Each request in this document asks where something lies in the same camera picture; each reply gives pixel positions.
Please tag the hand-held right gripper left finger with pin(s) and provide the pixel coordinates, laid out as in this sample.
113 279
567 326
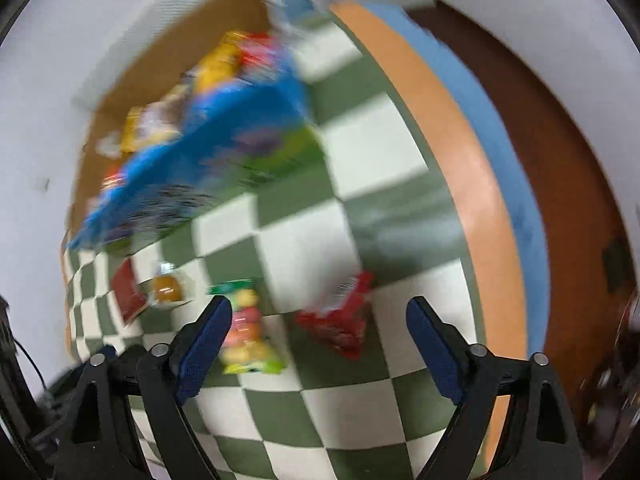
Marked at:
202 345

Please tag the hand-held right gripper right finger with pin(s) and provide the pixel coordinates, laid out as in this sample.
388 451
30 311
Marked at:
437 350

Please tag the colourful candy balls packet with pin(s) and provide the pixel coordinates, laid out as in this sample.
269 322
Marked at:
248 327

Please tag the brown round snack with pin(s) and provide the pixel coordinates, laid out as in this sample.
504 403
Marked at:
167 287

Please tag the dark red snack packet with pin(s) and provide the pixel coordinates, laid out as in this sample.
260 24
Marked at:
127 292

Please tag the red triangular snack packet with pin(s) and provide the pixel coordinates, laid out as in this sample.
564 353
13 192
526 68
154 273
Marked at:
340 322

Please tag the cardboard box blue print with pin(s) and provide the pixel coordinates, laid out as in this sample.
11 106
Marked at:
210 145

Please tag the green white checkered mat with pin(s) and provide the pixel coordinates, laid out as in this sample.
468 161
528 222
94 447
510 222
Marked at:
390 220

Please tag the blue bed sheet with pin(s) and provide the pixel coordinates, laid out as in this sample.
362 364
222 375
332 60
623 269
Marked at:
500 170

